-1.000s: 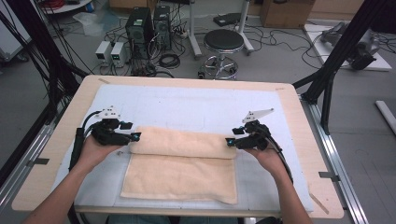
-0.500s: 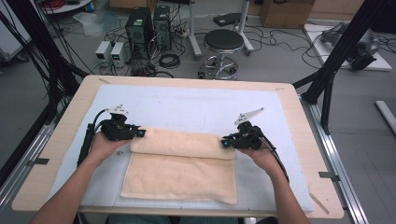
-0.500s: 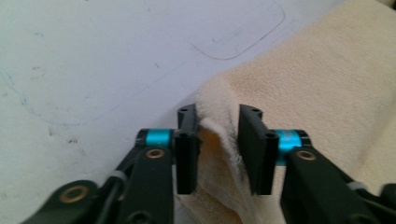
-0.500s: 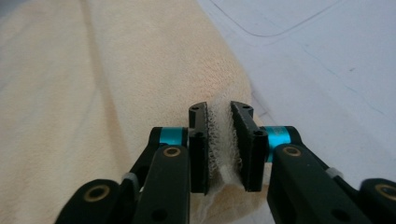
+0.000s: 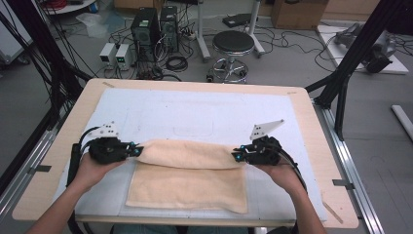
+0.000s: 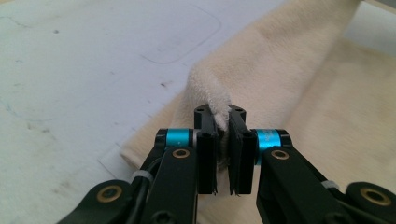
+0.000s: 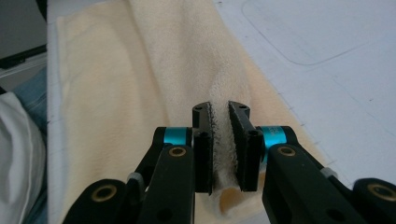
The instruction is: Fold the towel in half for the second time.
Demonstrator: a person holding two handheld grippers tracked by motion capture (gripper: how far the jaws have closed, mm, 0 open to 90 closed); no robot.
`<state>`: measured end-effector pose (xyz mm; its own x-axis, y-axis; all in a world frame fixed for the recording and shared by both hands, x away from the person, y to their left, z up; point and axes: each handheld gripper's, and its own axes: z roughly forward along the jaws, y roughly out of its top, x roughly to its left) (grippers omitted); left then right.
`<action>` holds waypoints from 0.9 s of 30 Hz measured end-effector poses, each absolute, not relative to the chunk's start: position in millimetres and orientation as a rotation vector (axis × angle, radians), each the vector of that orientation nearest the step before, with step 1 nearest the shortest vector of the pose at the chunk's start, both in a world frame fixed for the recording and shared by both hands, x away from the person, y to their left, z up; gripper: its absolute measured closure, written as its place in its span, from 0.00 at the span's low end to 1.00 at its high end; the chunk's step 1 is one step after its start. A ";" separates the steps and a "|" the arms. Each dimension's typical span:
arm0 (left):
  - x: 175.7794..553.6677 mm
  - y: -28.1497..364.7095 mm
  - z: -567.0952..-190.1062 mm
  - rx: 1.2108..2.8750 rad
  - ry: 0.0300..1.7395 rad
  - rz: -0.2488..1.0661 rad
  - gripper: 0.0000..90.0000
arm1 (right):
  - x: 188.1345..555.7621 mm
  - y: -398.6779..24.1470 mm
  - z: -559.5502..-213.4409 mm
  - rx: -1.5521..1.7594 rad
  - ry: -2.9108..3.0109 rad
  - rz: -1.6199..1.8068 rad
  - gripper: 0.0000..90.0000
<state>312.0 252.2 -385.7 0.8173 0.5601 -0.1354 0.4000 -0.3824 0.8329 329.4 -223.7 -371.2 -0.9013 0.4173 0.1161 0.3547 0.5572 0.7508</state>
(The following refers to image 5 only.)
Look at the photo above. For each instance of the black flat case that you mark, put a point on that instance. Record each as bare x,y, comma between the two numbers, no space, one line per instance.
237,20

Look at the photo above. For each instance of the white round table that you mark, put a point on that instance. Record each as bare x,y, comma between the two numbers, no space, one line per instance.
74,7

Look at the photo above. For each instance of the person's left hand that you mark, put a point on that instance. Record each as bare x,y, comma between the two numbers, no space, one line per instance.
91,172

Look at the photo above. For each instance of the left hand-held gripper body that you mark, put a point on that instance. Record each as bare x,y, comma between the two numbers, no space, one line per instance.
108,151

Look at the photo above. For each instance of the small black computer tower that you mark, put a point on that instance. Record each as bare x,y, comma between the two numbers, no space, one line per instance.
168,29

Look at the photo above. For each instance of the thin wooden stick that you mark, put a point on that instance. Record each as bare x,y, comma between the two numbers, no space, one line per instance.
331,212

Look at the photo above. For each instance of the cardboard box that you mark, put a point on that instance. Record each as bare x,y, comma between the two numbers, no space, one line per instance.
298,14

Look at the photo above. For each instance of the white tube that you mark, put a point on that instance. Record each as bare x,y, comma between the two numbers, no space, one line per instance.
402,118

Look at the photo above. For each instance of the aluminium table rail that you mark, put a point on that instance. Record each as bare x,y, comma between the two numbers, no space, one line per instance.
354,169
22,182

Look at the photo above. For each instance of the white power supply box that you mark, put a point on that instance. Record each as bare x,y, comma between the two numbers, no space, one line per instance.
124,57
107,53

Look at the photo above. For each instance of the white foam mat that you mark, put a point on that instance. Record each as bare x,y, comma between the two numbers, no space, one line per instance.
195,110

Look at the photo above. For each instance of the black round stool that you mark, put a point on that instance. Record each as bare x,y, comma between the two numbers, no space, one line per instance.
233,41

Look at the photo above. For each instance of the clear plastic bag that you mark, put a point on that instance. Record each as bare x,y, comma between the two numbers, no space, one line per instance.
97,24

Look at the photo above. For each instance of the grey metal desk leg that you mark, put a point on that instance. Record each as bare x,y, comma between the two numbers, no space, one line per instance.
202,32
255,29

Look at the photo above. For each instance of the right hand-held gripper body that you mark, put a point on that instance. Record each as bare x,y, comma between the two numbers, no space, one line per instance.
263,152

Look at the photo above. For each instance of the person's right hand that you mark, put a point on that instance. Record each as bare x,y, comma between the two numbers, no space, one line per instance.
285,177

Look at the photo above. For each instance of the large black computer tower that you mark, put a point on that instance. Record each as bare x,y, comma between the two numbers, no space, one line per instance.
144,32

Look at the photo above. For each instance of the white floor board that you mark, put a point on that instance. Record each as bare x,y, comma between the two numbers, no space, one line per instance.
328,45

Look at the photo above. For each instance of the cream towel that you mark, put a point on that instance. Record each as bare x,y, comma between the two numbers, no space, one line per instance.
185,188

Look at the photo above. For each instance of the black metal frame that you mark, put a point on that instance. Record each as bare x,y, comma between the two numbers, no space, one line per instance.
354,55

